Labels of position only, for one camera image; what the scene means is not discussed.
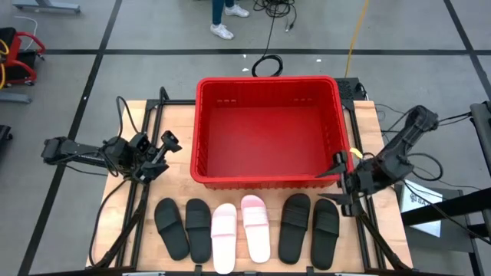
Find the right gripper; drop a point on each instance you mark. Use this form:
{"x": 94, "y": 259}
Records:
{"x": 364, "y": 184}

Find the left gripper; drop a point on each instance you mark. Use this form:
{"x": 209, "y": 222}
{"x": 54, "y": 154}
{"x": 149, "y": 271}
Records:
{"x": 145, "y": 161}

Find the black slide sandal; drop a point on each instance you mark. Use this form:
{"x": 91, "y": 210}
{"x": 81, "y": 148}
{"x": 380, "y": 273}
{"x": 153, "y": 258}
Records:
{"x": 198, "y": 234}
{"x": 293, "y": 234}
{"x": 324, "y": 237}
{"x": 170, "y": 230}

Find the pale pink slide sandal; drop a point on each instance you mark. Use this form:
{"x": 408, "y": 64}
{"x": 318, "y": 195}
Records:
{"x": 223, "y": 245}
{"x": 256, "y": 234}

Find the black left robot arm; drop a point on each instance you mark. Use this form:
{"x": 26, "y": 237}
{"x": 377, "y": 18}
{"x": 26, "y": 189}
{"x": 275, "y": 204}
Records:
{"x": 76, "y": 147}

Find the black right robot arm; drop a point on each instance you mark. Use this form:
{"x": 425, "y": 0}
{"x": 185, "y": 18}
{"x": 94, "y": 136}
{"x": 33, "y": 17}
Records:
{"x": 406, "y": 142}

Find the red plastic bin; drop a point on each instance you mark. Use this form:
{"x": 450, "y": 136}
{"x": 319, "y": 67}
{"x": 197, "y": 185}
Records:
{"x": 268, "y": 142}

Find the yellow tag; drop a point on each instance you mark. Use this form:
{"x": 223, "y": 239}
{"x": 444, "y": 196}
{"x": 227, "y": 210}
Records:
{"x": 356, "y": 152}

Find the white printed paper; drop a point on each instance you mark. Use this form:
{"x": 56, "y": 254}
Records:
{"x": 426, "y": 195}

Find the dark side table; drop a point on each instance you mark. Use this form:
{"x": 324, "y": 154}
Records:
{"x": 452, "y": 237}

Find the workbench with clutter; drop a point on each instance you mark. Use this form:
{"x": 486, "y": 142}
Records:
{"x": 356, "y": 34}

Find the person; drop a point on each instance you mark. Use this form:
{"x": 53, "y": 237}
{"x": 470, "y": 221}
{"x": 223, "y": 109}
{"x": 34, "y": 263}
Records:
{"x": 217, "y": 11}

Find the red wheeled cart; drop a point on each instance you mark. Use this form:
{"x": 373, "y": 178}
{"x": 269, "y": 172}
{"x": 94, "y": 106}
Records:
{"x": 15, "y": 48}

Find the grey metal stand base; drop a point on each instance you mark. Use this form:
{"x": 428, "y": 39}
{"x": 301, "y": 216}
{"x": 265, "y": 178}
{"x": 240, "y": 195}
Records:
{"x": 46, "y": 5}

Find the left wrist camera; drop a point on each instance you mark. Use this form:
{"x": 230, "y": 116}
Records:
{"x": 140, "y": 143}

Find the black frame beam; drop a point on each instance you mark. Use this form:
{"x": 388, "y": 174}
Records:
{"x": 452, "y": 205}

